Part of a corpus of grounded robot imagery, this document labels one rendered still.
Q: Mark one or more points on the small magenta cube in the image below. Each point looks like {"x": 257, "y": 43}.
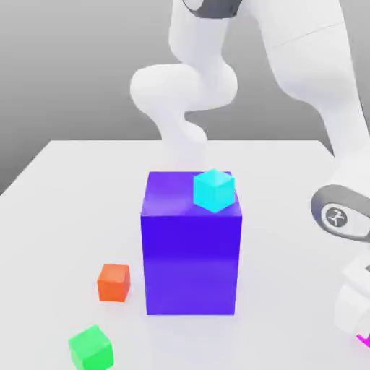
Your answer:
{"x": 365, "y": 340}

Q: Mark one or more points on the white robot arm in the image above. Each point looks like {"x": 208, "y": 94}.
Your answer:
{"x": 185, "y": 86}

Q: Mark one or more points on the small orange cube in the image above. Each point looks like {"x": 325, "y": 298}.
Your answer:
{"x": 113, "y": 283}

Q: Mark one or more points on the large purple box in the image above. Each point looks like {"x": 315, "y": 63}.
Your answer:
{"x": 190, "y": 260}

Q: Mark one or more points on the small green cube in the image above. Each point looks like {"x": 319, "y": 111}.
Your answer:
{"x": 91, "y": 348}

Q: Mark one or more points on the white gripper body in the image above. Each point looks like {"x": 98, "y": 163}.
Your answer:
{"x": 351, "y": 312}

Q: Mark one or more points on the small cyan cube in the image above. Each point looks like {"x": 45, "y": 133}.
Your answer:
{"x": 214, "y": 190}

